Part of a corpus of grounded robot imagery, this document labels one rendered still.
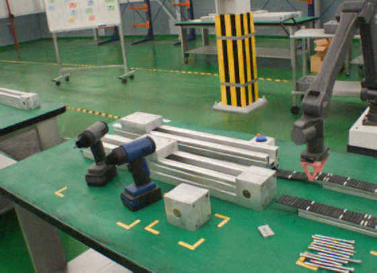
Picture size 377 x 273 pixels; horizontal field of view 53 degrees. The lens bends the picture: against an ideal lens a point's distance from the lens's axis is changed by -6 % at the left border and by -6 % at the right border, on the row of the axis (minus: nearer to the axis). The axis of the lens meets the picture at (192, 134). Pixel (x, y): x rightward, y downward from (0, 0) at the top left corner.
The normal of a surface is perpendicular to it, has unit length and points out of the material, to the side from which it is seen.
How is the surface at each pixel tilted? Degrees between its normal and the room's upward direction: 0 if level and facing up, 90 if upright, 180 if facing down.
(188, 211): 90
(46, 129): 90
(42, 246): 90
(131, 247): 0
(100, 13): 90
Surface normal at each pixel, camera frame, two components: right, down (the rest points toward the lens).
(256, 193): -0.62, 0.33
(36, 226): 0.77, 0.15
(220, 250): -0.10, -0.93
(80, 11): -0.33, 0.37
